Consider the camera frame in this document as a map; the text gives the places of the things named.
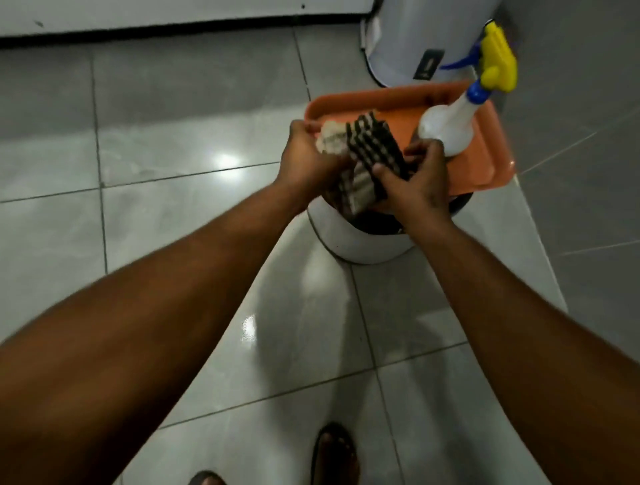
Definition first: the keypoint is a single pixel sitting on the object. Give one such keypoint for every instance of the person's right thumb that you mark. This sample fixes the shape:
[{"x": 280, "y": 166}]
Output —
[{"x": 387, "y": 177}]

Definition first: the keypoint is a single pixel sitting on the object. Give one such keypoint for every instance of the person's left foot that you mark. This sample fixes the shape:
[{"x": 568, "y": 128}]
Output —
[{"x": 206, "y": 478}]

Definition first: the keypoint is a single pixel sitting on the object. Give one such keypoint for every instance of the person's foot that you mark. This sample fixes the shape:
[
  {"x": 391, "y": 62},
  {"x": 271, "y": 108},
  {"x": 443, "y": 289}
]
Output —
[
  {"x": 335, "y": 457},
  {"x": 206, "y": 478}
]

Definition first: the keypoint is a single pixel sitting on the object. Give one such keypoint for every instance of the person's left fingers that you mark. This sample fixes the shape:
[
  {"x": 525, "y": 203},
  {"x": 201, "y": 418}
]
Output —
[{"x": 306, "y": 129}]

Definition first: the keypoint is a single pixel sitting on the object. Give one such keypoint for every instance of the white round bin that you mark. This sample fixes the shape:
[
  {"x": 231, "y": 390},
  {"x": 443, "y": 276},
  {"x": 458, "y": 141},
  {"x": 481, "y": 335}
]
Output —
[{"x": 350, "y": 235}]

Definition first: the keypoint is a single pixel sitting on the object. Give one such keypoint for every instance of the person's right hand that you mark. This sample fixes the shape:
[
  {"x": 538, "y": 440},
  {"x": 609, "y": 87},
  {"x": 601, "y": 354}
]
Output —
[{"x": 420, "y": 190}]

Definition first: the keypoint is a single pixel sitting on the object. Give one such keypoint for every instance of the person's left forearm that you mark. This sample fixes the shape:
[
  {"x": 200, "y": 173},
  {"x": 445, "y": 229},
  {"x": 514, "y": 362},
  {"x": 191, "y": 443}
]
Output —
[{"x": 130, "y": 339}]

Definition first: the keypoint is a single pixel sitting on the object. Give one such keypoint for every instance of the black and beige striped cloth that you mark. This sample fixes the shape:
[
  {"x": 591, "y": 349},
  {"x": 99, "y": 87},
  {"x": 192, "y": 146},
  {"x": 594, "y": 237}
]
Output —
[{"x": 365, "y": 160}]

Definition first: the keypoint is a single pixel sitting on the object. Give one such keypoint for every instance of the white spray bottle yellow nozzle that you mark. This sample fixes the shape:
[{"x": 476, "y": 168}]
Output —
[{"x": 460, "y": 105}]

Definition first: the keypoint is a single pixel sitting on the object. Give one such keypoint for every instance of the orange plastic tray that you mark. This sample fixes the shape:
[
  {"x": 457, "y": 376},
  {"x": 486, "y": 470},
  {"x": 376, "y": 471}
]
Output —
[{"x": 475, "y": 150}]

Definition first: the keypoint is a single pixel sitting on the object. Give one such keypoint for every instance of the person's right forearm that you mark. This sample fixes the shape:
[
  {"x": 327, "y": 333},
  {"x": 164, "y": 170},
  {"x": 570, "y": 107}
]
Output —
[{"x": 530, "y": 349}]

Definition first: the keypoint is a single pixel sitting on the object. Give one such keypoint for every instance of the white cylindrical appliance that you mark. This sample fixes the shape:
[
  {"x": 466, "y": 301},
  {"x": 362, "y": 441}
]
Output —
[{"x": 420, "y": 40}]

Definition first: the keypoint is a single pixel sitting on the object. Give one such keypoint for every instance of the person's left hand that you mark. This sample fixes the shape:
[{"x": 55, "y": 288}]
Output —
[{"x": 304, "y": 165}]

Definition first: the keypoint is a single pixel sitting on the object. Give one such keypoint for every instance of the person's right foot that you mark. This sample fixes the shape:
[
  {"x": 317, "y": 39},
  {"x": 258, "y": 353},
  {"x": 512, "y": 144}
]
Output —
[{"x": 335, "y": 457}]

